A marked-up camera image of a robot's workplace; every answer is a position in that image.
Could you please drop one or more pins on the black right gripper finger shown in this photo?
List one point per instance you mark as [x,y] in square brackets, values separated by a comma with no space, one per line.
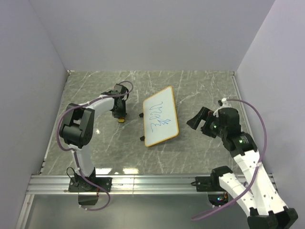
[194,123]
[203,114]

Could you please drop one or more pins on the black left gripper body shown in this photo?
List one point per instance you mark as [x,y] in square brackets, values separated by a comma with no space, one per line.
[120,112]

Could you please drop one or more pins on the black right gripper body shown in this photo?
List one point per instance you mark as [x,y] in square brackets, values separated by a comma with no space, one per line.
[214,128]

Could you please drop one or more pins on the yellow bone-shaped eraser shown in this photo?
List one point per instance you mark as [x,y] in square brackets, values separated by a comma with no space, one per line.
[121,120]

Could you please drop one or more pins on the yellow-framed whiteboard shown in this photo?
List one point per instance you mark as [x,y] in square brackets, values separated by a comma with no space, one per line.
[160,121]

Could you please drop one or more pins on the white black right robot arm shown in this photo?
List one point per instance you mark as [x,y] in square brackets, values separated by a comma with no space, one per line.
[260,201]

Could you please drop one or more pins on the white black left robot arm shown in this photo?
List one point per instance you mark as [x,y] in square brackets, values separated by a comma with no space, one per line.
[75,131]

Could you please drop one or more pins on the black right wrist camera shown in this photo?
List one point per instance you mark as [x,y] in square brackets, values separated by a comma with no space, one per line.
[228,116]

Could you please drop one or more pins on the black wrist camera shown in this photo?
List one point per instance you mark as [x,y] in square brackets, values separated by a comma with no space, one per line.
[120,89]
[228,116]

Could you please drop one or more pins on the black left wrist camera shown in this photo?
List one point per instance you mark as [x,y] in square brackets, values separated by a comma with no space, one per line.
[120,89]

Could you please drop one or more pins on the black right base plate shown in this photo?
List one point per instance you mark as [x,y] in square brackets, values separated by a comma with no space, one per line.
[207,184]

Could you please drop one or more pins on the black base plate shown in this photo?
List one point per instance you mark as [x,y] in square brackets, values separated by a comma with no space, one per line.
[104,184]
[207,184]

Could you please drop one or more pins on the aluminium mounting rail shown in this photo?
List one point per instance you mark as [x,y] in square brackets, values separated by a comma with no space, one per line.
[162,184]

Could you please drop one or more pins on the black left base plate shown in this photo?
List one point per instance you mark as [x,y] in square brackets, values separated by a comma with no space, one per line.
[104,184]

